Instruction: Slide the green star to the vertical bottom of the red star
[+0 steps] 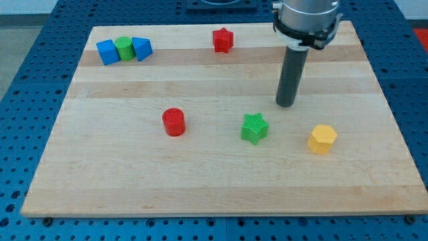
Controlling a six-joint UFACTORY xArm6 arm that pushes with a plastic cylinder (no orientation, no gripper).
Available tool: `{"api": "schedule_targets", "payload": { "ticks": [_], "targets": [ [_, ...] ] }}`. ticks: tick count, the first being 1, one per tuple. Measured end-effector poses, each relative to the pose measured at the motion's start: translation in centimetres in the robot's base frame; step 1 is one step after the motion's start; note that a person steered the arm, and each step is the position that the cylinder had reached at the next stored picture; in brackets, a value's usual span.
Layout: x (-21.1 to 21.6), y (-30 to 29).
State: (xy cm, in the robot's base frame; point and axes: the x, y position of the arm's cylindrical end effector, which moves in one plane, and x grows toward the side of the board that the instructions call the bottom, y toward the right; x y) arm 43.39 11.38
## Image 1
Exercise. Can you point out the green star block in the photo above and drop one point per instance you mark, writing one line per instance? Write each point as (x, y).
(254, 128)

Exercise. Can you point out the blue cube block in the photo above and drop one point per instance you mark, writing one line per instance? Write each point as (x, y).
(107, 52)

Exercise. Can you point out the green cylinder block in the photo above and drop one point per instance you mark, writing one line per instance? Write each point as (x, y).
(124, 47)

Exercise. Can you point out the blue triangle block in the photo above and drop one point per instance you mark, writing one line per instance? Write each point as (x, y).
(142, 47)

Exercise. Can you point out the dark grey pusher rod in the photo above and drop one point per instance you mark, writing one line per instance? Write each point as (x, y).
(291, 73)

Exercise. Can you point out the yellow hexagon block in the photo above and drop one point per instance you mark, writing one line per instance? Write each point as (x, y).
(321, 139)

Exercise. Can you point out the wooden board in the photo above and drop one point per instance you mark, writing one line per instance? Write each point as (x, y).
(108, 155)

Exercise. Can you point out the red star block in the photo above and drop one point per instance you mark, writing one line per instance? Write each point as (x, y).
(223, 40)

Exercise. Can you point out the red cylinder block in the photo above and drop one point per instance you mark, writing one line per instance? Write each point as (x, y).
(174, 122)

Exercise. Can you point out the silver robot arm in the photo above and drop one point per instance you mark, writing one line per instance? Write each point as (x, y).
(305, 24)

